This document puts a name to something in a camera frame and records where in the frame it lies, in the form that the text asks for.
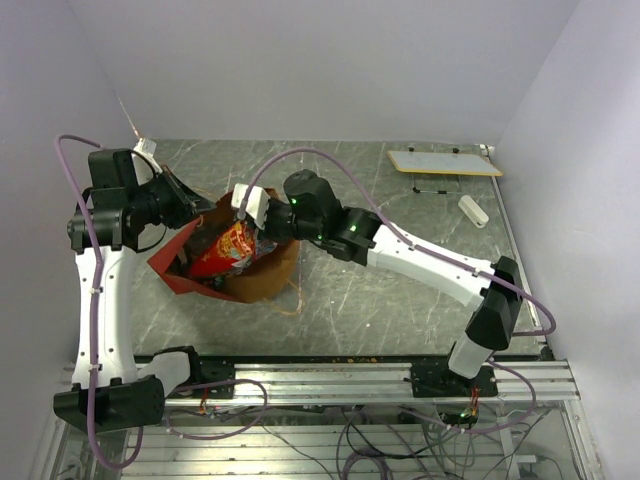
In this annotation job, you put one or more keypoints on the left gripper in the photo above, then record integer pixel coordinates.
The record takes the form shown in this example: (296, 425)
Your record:
(187, 203)

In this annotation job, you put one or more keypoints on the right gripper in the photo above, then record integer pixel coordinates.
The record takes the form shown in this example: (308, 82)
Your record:
(273, 203)

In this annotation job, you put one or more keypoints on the red candy snack bag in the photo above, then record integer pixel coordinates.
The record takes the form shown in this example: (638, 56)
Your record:
(225, 249)

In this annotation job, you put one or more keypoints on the red paper bag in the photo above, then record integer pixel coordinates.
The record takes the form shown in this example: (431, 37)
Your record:
(271, 279)

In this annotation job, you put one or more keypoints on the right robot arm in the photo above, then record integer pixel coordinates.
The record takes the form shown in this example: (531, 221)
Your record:
(311, 212)

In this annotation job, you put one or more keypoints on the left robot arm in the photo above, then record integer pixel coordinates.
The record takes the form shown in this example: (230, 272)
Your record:
(108, 391)

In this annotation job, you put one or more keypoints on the black marker pen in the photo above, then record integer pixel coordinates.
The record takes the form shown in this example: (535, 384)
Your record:
(434, 192)

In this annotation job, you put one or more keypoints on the small whiteboard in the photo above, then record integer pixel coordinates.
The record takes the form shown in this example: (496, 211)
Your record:
(442, 163)

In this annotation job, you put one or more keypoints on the white whiteboard eraser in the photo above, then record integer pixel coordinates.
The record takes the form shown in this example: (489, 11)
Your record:
(473, 211)

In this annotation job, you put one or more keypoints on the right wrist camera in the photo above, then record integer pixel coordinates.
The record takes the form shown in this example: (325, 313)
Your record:
(250, 204)

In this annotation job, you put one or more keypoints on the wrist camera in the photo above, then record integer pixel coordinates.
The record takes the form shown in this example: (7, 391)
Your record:
(250, 204)
(146, 167)

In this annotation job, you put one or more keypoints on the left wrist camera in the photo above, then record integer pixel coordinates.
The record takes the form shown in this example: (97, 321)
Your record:
(146, 167)

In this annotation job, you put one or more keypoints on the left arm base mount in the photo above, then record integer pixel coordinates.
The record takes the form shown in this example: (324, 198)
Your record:
(216, 372)

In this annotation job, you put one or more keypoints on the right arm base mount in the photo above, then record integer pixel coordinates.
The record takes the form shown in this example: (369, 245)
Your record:
(431, 378)

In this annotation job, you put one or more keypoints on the aluminium frame rail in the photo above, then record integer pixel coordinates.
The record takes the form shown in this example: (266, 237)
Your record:
(378, 383)

